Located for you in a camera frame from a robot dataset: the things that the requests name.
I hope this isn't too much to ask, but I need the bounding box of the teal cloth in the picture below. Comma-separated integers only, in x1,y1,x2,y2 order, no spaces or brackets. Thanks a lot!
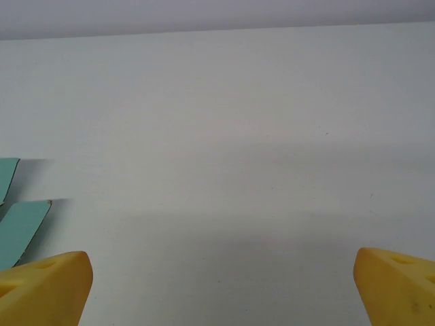
0,157,53,268

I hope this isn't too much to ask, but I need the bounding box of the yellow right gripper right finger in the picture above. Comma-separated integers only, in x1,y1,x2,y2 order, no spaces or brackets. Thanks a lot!
353,247,435,326

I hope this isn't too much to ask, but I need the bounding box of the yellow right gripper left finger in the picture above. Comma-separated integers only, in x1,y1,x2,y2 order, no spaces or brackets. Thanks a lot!
0,250,94,326

